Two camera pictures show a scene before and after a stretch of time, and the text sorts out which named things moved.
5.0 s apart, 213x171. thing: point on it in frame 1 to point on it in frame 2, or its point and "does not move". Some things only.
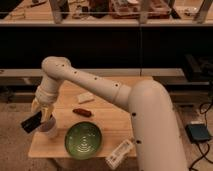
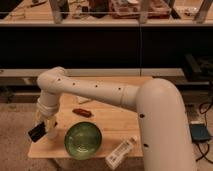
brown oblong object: (82, 112) does not move
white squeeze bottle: (119, 154) does not move
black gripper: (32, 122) to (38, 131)
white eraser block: (85, 97) does not move
